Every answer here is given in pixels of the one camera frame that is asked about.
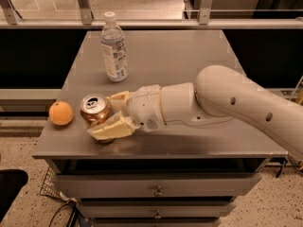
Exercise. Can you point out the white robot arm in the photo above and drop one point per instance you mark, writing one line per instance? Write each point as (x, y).
(218, 95)

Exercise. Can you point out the orange fruit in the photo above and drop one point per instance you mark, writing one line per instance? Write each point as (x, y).
(60, 113)

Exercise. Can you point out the top drawer metal knob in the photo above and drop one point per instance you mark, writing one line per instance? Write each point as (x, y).
(158, 192)

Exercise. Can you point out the yellow metal frame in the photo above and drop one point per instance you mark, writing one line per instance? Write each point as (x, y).
(299, 93)

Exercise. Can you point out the wire mesh basket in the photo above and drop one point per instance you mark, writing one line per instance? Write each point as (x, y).
(49, 189)

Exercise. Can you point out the black chair seat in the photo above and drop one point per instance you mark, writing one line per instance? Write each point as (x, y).
(11, 182)

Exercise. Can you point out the clear plastic water bottle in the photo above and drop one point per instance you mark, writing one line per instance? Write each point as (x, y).
(113, 48)

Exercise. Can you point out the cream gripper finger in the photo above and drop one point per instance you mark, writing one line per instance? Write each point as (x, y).
(116, 126)
(119, 102)

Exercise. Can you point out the metal railing with posts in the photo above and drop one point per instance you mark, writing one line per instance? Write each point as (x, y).
(201, 14)

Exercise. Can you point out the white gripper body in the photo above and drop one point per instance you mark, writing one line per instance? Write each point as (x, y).
(144, 106)

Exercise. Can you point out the grey drawer cabinet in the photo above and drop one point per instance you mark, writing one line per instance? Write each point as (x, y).
(200, 171)

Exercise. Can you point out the orange soda can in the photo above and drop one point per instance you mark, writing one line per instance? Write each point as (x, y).
(94, 110)

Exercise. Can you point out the drawer metal knob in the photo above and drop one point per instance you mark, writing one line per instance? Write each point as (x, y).
(157, 215)
(158, 192)

